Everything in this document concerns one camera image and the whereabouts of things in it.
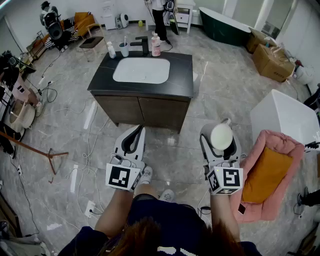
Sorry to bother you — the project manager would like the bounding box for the person's dark navy clothing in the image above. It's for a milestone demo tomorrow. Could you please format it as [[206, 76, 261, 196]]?
[[57, 194, 263, 256]]

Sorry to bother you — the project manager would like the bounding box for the orange sofa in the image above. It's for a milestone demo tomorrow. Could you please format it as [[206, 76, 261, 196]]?
[[62, 11, 96, 38]]

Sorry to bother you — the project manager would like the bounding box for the beige wooden bucket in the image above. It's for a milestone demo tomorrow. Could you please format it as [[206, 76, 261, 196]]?
[[8, 99, 36, 133]]

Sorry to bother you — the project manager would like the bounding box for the wooden chair with dark seat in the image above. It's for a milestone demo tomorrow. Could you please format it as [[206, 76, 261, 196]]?
[[78, 23, 106, 62]]

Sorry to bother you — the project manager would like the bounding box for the white nightstand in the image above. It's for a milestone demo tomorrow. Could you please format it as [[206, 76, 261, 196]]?
[[172, 0, 196, 35]]

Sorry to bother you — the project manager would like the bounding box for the small white bottle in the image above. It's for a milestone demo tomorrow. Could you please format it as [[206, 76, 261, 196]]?
[[106, 41, 117, 60]]

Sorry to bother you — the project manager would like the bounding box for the white air purifier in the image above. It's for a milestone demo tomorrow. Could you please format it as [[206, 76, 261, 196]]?
[[114, 12, 130, 30]]

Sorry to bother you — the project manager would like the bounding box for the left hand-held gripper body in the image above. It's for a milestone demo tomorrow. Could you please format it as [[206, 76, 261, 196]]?
[[104, 152, 148, 193]]

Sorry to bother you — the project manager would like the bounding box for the black faucet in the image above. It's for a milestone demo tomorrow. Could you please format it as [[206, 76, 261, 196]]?
[[129, 36, 150, 57]]

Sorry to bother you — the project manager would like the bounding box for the white floor cable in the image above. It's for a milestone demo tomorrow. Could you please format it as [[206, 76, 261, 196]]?
[[64, 99, 111, 221]]

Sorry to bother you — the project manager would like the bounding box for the white sink basin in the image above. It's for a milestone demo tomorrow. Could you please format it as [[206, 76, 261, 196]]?
[[112, 57, 171, 85]]

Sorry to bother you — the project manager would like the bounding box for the person's right forearm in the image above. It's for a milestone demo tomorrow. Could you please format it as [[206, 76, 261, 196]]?
[[209, 192, 242, 243]]

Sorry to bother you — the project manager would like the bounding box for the white water dispenser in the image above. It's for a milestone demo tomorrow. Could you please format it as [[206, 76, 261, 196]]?
[[99, 0, 117, 31]]

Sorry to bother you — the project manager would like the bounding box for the pink soap bottle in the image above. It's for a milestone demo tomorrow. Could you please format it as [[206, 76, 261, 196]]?
[[150, 32, 162, 58]]

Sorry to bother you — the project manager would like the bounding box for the black and white striped pillow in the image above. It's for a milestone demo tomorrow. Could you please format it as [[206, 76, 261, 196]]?
[[63, 16, 76, 34]]

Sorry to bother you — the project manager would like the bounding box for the orange cushion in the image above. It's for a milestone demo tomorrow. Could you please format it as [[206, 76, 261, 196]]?
[[241, 146, 294, 205]]

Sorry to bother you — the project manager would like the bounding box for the person's left white shoe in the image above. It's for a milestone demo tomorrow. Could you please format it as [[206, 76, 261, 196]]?
[[138, 166, 154, 186]]

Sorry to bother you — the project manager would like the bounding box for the dark green bathtub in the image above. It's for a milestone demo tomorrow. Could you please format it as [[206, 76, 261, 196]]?
[[198, 6, 252, 47]]

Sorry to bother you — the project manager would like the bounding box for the white round cup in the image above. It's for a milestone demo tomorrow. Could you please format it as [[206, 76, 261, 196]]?
[[199, 117, 235, 152]]

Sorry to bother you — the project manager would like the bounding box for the brown wooden rack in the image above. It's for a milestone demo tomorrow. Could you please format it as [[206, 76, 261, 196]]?
[[0, 131, 70, 176]]

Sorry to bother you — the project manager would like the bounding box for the white bucket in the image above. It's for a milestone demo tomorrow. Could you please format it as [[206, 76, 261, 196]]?
[[296, 65, 316, 85]]

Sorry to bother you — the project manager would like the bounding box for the open brown cardboard box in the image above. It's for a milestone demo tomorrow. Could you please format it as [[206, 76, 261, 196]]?
[[246, 27, 271, 55]]

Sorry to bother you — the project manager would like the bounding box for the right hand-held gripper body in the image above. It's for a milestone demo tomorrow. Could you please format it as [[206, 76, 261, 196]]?
[[203, 159, 245, 196]]

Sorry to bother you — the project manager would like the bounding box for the black floor cable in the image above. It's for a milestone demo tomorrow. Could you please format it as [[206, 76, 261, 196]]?
[[37, 79, 58, 104]]

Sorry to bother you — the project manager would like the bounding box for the large brown cardboard box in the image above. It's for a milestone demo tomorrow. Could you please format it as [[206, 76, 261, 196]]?
[[252, 43, 297, 83]]

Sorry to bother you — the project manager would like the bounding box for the person's white shoe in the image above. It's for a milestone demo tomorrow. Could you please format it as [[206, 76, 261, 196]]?
[[138, 166, 154, 186], [158, 189, 176, 203]]

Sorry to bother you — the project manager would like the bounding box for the white rectangular cabinet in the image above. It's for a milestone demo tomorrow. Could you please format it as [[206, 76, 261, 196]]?
[[249, 89, 320, 152]]

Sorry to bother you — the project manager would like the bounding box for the person's left leg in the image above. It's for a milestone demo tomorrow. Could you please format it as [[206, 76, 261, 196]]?
[[134, 183, 159, 200]]

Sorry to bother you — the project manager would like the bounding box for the white power strip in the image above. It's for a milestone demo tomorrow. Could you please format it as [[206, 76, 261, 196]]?
[[84, 199, 96, 218]]

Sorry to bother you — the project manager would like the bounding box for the person's right white shoe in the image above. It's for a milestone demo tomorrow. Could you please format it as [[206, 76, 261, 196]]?
[[158, 189, 176, 203]]

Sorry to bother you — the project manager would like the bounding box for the black-topped wooden vanity cabinet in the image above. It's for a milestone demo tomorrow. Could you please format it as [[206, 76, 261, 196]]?
[[86, 51, 195, 135]]

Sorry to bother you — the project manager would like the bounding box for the person's left forearm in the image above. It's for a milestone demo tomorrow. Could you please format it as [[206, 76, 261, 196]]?
[[94, 188, 135, 238]]

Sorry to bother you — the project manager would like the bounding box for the blue cup with toothbrush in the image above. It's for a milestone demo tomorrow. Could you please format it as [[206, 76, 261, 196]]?
[[118, 41, 130, 58]]

